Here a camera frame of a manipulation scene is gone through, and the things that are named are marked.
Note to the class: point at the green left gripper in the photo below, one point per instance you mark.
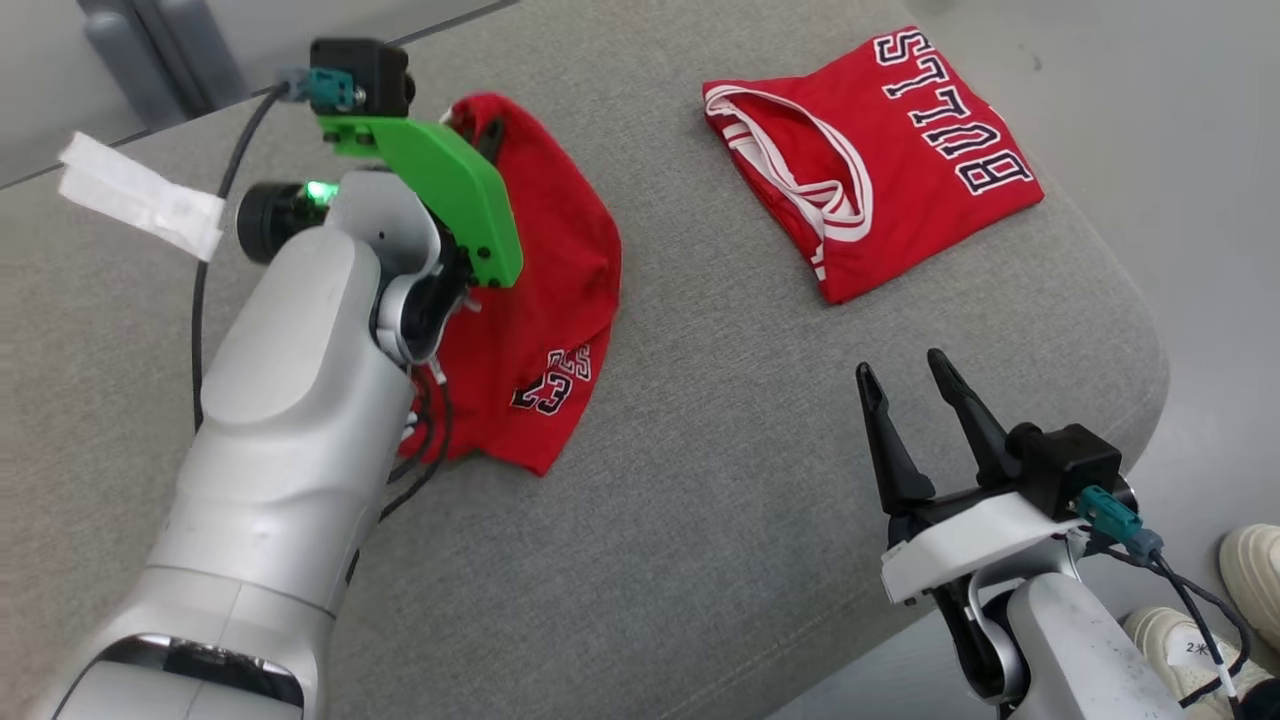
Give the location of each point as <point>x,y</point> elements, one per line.
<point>460,190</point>

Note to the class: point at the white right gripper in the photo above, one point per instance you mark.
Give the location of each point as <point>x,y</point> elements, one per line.
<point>970,545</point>

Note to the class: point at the red jersey number 23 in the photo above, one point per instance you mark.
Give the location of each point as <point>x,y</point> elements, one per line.
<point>545,290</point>

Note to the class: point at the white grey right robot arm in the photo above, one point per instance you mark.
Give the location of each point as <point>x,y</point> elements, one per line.
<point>1080,650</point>

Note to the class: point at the red Bulls jersey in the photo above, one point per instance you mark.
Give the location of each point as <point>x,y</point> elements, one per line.
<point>900,170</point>

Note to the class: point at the cream white shoe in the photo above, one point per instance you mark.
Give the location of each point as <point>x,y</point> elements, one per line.
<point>1255,580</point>
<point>1160,640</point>

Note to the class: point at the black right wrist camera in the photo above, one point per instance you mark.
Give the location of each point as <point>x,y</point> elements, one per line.
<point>1070,465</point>

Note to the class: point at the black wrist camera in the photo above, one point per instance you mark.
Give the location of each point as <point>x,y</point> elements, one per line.
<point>1070,465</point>
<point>370,70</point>

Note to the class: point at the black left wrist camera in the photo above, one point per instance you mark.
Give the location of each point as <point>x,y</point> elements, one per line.
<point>370,70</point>

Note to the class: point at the teal left camera connector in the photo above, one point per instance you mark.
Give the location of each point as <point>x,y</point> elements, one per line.
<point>325,88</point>

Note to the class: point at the teal camera connector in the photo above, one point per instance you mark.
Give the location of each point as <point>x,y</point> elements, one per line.
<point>325,88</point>
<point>1110,515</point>

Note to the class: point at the teal right camera connector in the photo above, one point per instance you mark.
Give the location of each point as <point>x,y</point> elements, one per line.
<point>1110,515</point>

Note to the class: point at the grey metal partition post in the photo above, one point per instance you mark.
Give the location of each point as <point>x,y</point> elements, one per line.
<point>140,60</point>

